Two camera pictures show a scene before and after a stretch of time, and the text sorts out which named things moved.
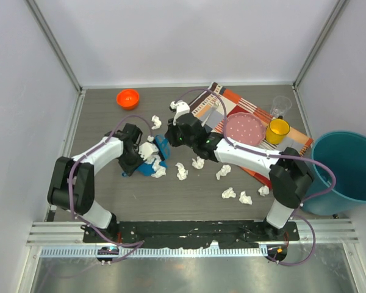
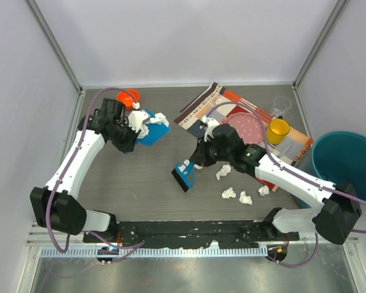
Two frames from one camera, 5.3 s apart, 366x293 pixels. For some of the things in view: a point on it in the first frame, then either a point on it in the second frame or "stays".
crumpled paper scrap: [244, 199] stays
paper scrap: [150, 159] to [144, 131]
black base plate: [182, 233] stays
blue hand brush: [161, 144] to [186, 179]
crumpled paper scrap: [225, 170] stays
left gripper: [134, 165] to [129, 141]
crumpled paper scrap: [263, 190] stays
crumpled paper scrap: [228, 193] stays
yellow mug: [276, 130] stays
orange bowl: [128, 99] stays
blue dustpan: [147, 169] to [157, 132]
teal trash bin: [354, 157] stays
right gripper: [173, 134] to [198, 157]
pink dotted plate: [246, 129] stays
